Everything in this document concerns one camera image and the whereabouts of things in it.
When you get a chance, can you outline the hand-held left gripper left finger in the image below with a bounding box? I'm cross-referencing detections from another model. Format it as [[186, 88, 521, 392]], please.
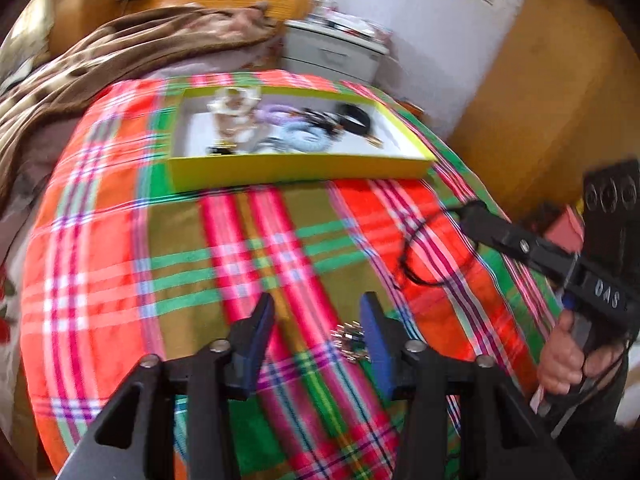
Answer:
[[55, 291, 277, 480]]

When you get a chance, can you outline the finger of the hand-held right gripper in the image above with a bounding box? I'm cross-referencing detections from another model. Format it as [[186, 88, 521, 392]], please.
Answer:
[[459, 201, 581, 286]]

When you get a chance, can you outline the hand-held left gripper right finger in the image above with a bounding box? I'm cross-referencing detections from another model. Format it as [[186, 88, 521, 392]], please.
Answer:
[[359, 291, 576, 480]]

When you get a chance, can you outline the pink rhinestone hair clip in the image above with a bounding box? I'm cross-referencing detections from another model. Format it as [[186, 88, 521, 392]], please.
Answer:
[[332, 322, 373, 363]]

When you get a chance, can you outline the black cord necklace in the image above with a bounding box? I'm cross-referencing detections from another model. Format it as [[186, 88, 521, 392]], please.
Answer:
[[400, 200, 482, 288]]

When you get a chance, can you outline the yellow-green cardboard box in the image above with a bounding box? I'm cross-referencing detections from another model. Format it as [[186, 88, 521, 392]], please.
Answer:
[[167, 85, 433, 193]]

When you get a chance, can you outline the light blue spiral hair tie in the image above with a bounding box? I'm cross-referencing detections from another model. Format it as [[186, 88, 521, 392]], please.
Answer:
[[277, 120, 333, 153]]

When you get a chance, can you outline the dark beaded bracelet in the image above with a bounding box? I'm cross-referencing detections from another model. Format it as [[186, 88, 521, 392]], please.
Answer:
[[302, 108, 346, 136]]

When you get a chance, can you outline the lavender spiral hair tie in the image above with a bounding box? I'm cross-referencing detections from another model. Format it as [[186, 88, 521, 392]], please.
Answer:
[[252, 104, 306, 126]]

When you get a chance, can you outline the person's right hand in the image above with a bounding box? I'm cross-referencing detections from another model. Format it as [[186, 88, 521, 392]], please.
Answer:
[[539, 307, 628, 397]]

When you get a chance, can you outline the pink box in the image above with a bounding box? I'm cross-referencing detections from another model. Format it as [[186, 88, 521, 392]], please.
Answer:
[[542, 203, 586, 256]]

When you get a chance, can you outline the large wooden wardrobe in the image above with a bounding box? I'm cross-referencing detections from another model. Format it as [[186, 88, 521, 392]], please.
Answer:
[[445, 0, 640, 226]]

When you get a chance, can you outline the plaid cloth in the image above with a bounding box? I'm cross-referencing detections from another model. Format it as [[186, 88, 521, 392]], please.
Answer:
[[20, 71, 566, 480]]

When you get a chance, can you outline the black wristband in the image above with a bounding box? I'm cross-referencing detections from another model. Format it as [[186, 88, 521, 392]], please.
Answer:
[[336, 102, 373, 137]]

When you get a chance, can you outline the grey nightstand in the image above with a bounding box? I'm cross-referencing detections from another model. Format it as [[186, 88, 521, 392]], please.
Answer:
[[280, 19, 390, 86]]

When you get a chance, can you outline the nightstand clutter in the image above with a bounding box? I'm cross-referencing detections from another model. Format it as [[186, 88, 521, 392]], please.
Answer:
[[307, 0, 391, 43]]

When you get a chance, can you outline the brown spotted blanket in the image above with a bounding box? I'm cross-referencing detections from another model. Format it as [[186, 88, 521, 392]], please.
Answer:
[[0, 2, 281, 196]]

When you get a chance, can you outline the narrow wooden wardrobe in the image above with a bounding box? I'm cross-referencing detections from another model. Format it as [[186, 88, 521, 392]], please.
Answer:
[[50, 0, 143, 58]]

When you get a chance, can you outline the dotted curtain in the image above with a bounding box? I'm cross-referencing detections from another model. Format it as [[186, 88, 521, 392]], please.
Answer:
[[0, 0, 56, 71]]

